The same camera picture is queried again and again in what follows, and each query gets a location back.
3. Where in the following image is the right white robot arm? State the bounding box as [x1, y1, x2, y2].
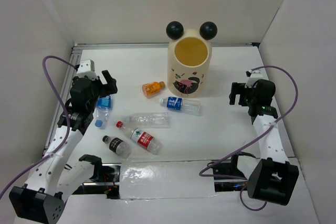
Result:
[213, 79, 299, 206]

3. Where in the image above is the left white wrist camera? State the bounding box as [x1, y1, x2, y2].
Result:
[77, 59, 97, 80]

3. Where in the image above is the blue cap crushed bottle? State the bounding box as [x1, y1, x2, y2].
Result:
[95, 95, 112, 130]

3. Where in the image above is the black label plastic bottle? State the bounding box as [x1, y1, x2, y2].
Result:
[102, 135, 131, 159]

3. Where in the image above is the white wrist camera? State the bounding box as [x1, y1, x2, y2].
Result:
[246, 70, 263, 86]
[77, 59, 97, 80]

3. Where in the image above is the clear unlabelled plastic bottle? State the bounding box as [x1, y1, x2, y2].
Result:
[123, 112, 170, 129]

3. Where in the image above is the small orange juice bottle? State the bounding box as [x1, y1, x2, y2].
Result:
[142, 81, 165, 98]

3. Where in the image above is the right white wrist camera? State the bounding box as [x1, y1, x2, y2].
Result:
[246, 70, 263, 86]

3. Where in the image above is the aluminium frame rail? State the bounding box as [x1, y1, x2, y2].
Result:
[44, 42, 259, 152]

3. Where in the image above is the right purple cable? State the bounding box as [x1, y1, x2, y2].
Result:
[198, 65, 299, 211]

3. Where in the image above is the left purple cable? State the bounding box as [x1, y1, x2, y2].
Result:
[0, 55, 81, 196]

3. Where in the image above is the red label plastic bottle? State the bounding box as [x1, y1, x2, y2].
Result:
[116, 121, 161, 155]

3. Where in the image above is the cream bin with black ears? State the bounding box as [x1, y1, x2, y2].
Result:
[166, 21, 218, 98]

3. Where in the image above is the blue label plastic bottle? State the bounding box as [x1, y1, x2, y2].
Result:
[160, 97, 202, 116]

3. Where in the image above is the purple cable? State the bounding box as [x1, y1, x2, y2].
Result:
[198, 65, 299, 211]
[0, 55, 81, 196]

